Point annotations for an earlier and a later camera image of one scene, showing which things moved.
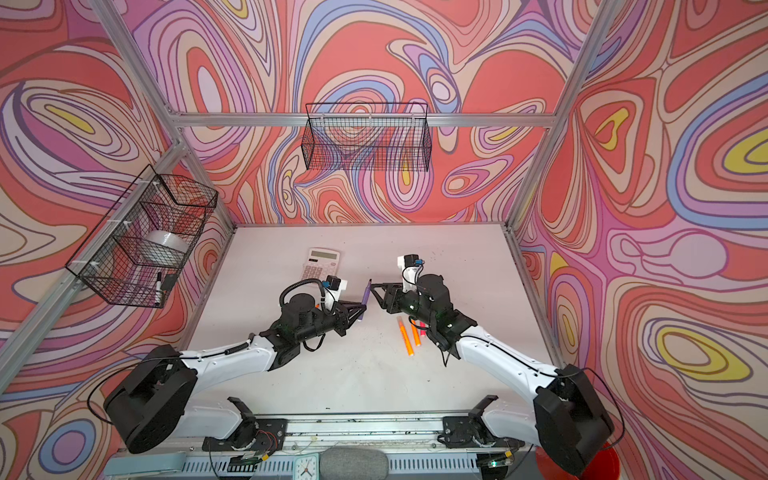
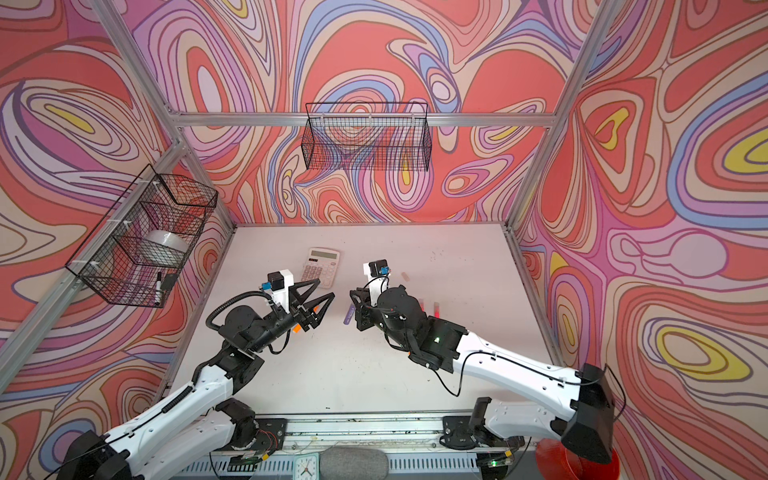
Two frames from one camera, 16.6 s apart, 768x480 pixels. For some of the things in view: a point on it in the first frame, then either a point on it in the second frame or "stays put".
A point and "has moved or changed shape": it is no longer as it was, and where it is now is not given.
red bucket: (604, 466) stays put
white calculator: (320, 262) stays put
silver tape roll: (167, 242) stays put
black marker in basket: (158, 289) stays put
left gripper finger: (351, 307) -> (295, 298)
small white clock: (306, 466) stays put
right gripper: (391, 292) -> (364, 321)
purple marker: (364, 299) has moved or changed shape
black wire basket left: (137, 250) stays put
